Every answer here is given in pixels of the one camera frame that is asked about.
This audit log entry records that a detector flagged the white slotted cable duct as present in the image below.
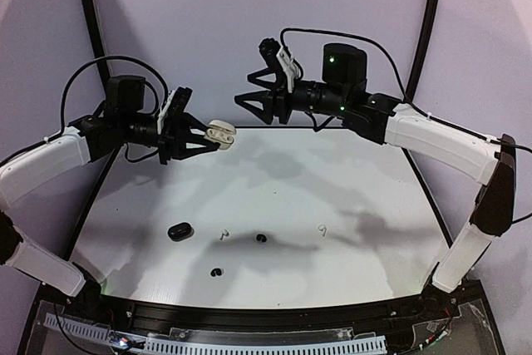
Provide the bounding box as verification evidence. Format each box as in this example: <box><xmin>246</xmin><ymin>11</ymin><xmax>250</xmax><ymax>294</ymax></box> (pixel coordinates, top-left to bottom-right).
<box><xmin>39</xmin><ymin>313</ymin><xmax>387</xmax><ymax>355</ymax></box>

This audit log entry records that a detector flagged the black frame post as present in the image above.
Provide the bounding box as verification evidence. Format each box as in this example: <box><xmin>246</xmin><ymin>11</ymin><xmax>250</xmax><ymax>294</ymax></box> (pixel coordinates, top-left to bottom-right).
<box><xmin>73</xmin><ymin>0</ymin><xmax>111</xmax><ymax>80</ymax></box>
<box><xmin>405</xmin><ymin>0</ymin><xmax>439</xmax><ymax>100</ymax></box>

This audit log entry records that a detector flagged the left black frame post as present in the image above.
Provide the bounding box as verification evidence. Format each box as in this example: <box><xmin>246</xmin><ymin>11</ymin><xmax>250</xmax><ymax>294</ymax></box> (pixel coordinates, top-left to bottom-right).
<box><xmin>73</xmin><ymin>0</ymin><xmax>111</xmax><ymax>80</ymax></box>

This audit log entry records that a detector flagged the black earbud front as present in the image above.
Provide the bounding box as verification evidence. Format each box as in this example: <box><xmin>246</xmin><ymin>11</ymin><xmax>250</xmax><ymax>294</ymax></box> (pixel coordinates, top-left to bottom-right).
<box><xmin>210</xmin><ymin>268</ymin><xmax>224</xmax><ymax>277</ymax></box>

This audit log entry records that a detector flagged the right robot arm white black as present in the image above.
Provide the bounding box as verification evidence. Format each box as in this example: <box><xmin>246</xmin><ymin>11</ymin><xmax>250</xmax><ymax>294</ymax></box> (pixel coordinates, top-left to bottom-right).
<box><xmin>234</xmin><ymin>38</ymin><xmax>516</xmax><ymax>293</ymax></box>

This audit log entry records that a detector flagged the white earbud charging case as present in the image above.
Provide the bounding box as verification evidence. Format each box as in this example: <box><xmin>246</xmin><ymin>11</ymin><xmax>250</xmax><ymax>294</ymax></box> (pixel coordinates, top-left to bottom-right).
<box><xmin>204</xmin><ymin>120</ymin><xmax>237</xmax><ymax>150</ymax></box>

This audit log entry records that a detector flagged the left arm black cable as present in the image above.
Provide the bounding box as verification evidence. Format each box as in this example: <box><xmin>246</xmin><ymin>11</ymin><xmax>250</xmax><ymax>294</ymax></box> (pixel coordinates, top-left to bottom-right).
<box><xmin>60</xmin><ymin>54</ymin><xmax>172</xmax><ymax>164</ymax></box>

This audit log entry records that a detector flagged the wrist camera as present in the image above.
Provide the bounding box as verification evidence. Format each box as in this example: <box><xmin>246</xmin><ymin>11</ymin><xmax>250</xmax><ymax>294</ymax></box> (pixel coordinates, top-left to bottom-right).
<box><xmin>156</xmin><ymin>86</ymin><xmax>193</xmax><ymax>134</ymax></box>
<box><xmin>259</xmin><ymin>38</ymin><xmax>303</xmax><ymax>94</ymax></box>

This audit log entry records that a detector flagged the black earbud charging case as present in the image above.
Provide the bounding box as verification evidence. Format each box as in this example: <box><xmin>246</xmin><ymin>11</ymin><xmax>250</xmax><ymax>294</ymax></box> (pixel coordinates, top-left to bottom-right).
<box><xmin>167</xmin><ymin>222</ymin><xmax>195</xmax><ymax>242</ymax></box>

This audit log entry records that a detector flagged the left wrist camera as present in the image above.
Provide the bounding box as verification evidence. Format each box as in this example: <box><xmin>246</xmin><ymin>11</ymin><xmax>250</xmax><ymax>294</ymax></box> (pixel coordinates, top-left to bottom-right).
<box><xmin>156</xmin><ymin>86</ymin><xmax>193</xmax><ymax>134</ymax></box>

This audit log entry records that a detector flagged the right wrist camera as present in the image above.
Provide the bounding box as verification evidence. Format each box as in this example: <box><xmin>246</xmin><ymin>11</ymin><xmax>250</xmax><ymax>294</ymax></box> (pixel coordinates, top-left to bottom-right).
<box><xmin>259</xmin><ymin>38</ymin><xmax>303</xmax><ymax>94</ymax></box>

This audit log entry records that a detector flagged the black front aluminium rail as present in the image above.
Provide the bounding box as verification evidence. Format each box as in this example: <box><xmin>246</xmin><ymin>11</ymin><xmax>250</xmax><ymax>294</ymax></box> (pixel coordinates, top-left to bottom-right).
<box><xmin>101</xmin><ymin>295</ymin><xmax>448</xmax><ymax>333</ymax></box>

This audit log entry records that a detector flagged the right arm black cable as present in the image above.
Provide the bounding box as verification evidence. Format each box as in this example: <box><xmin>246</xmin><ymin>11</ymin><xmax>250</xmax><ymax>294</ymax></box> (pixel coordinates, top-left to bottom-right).
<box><xmin>279</xmin><ymin>27</ymin><xmax>532</xmax><ymax>225</ymax></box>

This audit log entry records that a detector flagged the black earbud center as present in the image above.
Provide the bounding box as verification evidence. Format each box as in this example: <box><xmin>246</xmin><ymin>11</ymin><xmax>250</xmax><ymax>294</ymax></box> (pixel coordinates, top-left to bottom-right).
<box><xmin>256</xmin><ymin>234</ymin><xmax>268</xmax><ymax>243</ymax></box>

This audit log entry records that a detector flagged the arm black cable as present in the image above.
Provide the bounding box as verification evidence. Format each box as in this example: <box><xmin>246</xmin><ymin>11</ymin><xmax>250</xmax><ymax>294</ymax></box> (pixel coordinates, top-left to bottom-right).
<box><xmin>60</xmin><ymin>54</ymin><xmax>172</xmax><ymax>164</ymax></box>
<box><xmin>279</xmin><ymin>27</ymin><xmax>532</xmax><ymax>225</ymax></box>

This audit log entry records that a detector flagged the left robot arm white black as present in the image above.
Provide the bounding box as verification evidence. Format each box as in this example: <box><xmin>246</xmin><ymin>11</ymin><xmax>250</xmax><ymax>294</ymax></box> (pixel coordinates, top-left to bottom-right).
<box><xmin>1</xmin><ymin>75</ymin><xmax>235</xmax><ymax>298</ymax></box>

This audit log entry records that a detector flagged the black earbud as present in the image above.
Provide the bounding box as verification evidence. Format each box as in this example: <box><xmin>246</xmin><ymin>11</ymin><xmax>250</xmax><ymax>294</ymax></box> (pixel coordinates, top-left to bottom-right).
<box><xmin>256</xmin><ymin>234</ymin><xmax>268</xmax><ymax>243</ymax></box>
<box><xmin>210</xmin><ymin>268</ymin><xmax>224</xmax><ymax>277</ymax></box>

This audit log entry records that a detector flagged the right black frame post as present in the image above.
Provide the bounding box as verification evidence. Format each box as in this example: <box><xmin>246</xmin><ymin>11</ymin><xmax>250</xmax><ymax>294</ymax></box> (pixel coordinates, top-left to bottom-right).
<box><xmin>405</xmin><ymin>0</ymin><xmax>439</xmax><ymax>100</ymax></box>

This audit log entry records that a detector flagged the white earbud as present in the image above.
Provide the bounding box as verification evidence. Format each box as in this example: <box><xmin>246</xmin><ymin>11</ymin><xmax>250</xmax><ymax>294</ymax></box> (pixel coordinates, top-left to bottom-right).
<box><xmin>219</xmin><ymin>229</ymin><xmax>229</xmax><ymax>240</ymax></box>
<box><xmin>318</xmin><ymin>224</ymin><xmax>328</xmax><ymax>237</ymax></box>

